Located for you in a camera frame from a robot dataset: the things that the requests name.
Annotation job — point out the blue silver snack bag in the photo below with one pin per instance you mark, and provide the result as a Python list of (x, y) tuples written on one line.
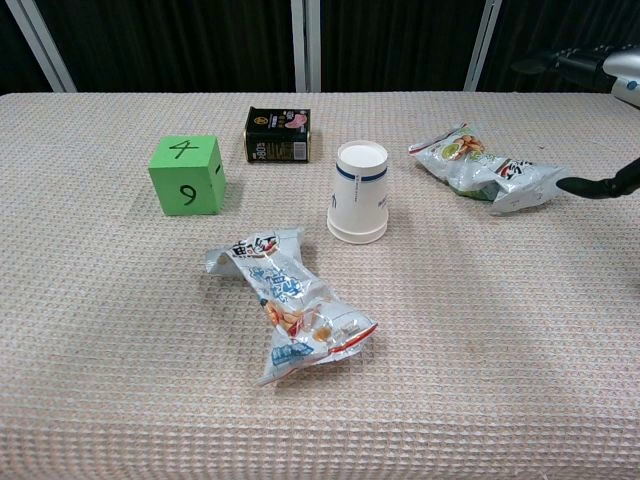
[(290, 300)]

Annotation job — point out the green numbered cube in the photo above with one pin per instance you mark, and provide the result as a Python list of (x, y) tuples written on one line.
[(185, 170)]

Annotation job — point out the green silver snack bag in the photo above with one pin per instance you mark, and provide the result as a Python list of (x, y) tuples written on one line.
[(465, 165)]

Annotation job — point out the black luncheon meat can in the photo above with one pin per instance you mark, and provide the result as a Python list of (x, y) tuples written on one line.
[(275, 135)]

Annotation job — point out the grey metal frame post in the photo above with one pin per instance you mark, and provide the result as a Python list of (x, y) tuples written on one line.
[(484, 45), (45, 45), (306, 45)]

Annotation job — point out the white paper cup blue stripe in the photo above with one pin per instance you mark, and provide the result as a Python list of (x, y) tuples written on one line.
[(357, 240), (360, 190)]

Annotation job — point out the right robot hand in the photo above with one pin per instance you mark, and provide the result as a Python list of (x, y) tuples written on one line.
[(580, 65)]

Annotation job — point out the beige waffle tablecloth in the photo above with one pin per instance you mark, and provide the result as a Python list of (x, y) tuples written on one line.
[(100, 350)]

